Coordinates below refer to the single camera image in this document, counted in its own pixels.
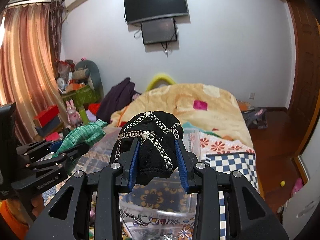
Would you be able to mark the green knitted cloth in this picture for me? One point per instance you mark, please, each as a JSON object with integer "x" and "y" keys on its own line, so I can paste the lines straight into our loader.
{"x": 89, "y": 134}

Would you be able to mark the clear plastic storage bin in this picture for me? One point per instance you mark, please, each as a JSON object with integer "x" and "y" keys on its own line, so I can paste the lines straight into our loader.
{"x": 160, "y": 209}

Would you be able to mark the orange striped curtain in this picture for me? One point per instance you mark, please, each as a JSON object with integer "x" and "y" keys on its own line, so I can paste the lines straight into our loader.
{"x": 27, "y": 67}

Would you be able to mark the grey plush toy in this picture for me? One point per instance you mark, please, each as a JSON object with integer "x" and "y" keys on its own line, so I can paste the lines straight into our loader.
{"x": 88, "y": 72}

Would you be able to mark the green gift box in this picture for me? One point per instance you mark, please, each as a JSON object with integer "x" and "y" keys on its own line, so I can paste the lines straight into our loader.
{"x": 82, "y": 96}

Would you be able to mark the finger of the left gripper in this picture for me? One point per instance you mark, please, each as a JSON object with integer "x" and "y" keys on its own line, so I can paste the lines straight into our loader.
{"x": 66, "y": 159}
{"x": 37, "y": 150}

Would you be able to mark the beige blanket on bed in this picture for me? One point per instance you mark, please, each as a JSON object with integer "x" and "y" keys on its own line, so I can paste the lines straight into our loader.
{"x": 206, "y": 107}

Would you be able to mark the pink rabbit doll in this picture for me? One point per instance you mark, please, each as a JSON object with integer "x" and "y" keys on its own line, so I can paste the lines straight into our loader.
{"x": 74, "y": 117}

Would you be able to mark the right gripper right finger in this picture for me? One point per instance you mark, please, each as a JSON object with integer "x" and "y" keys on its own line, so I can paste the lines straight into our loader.
{"x": 199, "y": 178}

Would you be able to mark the large black wall television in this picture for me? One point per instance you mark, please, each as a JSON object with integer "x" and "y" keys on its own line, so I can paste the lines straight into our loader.
{"x": 143, "y": 10}

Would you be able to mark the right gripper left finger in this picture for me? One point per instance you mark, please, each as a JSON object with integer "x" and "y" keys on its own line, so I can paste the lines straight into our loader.
{"x": 118, "y": 177}

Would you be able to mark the dark purple garment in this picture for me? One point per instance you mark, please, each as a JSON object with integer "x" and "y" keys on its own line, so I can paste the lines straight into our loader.
{"x": 116, "y": 99}

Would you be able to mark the person's left hand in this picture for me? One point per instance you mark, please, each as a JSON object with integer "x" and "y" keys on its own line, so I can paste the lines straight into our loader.
{"x": 38, "y": 205}

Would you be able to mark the black hat with silver chains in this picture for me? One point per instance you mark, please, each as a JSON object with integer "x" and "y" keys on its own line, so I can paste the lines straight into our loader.
{"x": 156, "y": 132}

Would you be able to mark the small wall monitor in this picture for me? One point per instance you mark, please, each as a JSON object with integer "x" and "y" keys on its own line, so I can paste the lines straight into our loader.
{"x": 159, "y": 31}

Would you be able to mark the yellow plush headband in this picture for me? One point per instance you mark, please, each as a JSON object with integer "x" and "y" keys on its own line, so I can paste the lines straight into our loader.
{"x": 158, "y": 78}

